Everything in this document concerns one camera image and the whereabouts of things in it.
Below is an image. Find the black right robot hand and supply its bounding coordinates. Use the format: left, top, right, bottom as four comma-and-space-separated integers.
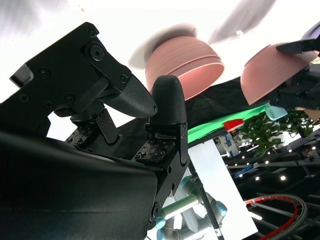
0, 21, 191, 240

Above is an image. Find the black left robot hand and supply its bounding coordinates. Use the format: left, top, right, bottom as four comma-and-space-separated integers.
270, 37, 320, 111

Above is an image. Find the light blue grey housing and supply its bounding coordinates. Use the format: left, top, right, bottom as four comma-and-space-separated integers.
264, 104, 289, 121

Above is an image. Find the green leafy plant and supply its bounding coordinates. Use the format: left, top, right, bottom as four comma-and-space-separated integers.
238, 109, 313, 157

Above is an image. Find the red lamp-like object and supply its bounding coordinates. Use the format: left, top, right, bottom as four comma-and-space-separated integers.
223, 118, 246, 133

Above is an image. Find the black backdrop cloth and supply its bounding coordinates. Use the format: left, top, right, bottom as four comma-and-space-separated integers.
113, 76, 272, 141

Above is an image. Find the green cloth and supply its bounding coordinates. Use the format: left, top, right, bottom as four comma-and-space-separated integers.
186, 103, 272, 145

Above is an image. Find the black stand pole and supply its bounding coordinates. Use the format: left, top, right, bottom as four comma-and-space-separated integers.
187, 162, 224, 240

